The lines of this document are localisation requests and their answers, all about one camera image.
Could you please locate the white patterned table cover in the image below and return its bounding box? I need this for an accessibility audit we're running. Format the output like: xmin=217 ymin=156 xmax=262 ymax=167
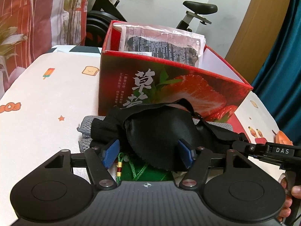
xmin=0 ymin=44 xmax=290 ymax=226

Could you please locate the plastic bag with black garment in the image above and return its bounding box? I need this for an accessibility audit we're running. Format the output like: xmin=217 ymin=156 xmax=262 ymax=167
xmin=113 ymin=22 xmax=206 ymax=67

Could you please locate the wooden door frame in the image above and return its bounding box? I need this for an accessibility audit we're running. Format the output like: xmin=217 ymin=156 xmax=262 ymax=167
xmin=226 ymin=0 xmax=290 ymax=83

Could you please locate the red strawberry cardboard box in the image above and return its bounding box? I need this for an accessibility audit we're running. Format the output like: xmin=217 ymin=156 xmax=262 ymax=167
xmin=98 ymin=21 xmax=252 ymax=122

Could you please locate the red floral curtain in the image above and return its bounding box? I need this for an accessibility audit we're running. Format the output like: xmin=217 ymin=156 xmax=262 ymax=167
xmin=0 ymin=0 xmax=88 ymax=95

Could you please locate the black eye mask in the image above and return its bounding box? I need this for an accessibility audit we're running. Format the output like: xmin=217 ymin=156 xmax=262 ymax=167
xmin=91 ymin=98 xmax=247 ymax=172

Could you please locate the green cord charm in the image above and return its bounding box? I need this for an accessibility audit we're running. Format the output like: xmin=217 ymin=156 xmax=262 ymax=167
xmin=116 ymin=152 xmax=175 ymax=185

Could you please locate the black exercise bike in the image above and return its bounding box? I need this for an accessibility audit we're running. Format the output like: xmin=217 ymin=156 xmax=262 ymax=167
xmin=84 ymin=0 xmax=218 ymax=48

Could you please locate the person's right hand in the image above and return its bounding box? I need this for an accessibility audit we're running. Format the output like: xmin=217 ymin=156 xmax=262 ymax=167
xmin=277 ymin=173 xmax=301 ymax=222

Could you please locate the teal curtain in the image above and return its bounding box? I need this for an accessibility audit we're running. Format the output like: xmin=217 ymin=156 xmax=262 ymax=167
xmin=252 ymin=0 xmax=300 ymax=145

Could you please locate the orange plastic object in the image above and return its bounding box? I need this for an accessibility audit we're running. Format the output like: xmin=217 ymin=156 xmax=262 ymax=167
xmin=275 ymin=131 xmax=293 ymax=145

